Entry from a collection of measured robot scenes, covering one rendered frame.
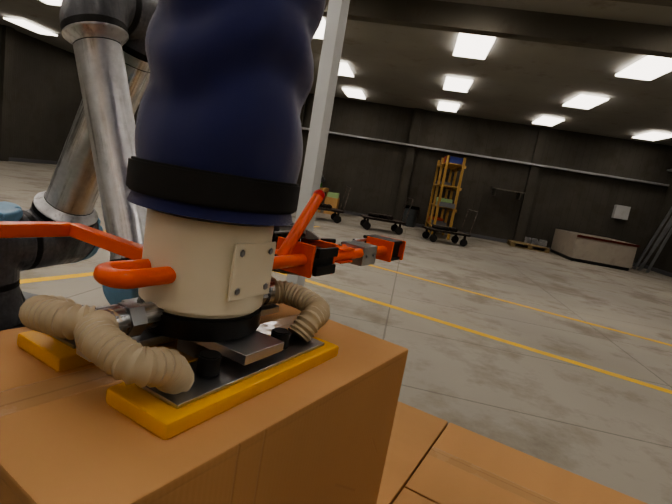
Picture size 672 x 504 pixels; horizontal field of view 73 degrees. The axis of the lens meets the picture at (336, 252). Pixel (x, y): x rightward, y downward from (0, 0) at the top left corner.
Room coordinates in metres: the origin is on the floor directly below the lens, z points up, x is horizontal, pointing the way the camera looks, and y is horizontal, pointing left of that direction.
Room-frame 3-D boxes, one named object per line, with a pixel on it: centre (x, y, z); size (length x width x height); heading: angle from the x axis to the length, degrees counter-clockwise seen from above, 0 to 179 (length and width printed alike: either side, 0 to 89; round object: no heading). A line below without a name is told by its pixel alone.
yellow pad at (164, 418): (0.58, 0.09, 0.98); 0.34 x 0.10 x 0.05; 151
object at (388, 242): (1.14, -0.12, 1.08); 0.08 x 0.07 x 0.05; 151
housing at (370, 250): (1.03, -0.05, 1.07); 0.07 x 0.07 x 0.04; 61
